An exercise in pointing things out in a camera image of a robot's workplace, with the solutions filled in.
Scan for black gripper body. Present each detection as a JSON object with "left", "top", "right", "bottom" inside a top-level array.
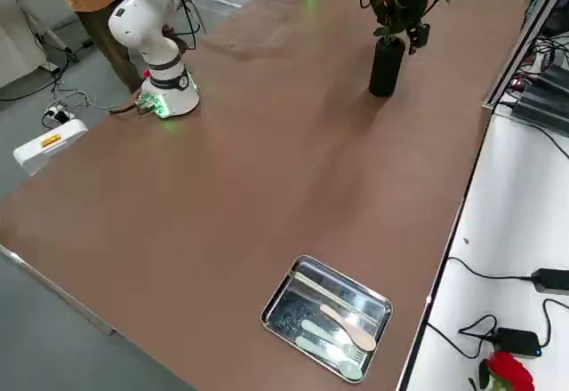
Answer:
[{"left": 397, "top": 0, "right": 435, "bottom": 30}]

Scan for black cylindrical vase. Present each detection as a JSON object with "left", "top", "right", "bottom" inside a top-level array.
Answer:
[{"left": 368, "top": 35, "right": 407, "bottom": 98}]

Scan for metal chopsticks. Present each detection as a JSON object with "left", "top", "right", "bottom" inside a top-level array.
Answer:
[{"left": 295, "top": 270, "right": 383, "bottom": 325}]

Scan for small black charger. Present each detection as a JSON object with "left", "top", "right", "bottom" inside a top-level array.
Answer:
[
  {"left": 493, "top": 327, "right": 542, "bottom": 359},
  {"left": 531, "top": 267, "right": 569, "bottom": 294}
]

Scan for beige wooden spoon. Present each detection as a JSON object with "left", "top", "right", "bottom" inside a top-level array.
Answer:
[{"left": 319, "top": 304, "right": 378, "bottom": 351}]

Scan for metal tray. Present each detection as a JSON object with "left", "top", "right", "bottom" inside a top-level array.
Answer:
[{"left": 260, "top": 255, "right": 395, "bottom": 383}]

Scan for light green fork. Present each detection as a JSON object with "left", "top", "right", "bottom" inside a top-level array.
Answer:
[{"left": 301, "top": 319, "right": 365, "bottom": 361}]

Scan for light green spoon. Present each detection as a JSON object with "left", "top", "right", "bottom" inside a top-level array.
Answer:
[{"left": 295, "top": 336, "right": 364, "bottom": 381}]

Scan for single red flower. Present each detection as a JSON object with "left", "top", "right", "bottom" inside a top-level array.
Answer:
[{"left": 469, "top": 349, "right": 534, "bottom": 391}]

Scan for white power strip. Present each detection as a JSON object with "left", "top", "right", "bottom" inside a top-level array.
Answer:
[{"left": 42, "top": 104, "right": 76, "bottom": 126}]

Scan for white box with yellow label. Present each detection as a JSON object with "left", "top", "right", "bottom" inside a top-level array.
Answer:
[{"left": 12, "top": 117, "right": 90, "bottom": 175}]

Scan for aluminium frame post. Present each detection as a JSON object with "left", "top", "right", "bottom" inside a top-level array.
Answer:
[{"left": 482, "top": 0, "right": 569, "bottom": 110}]

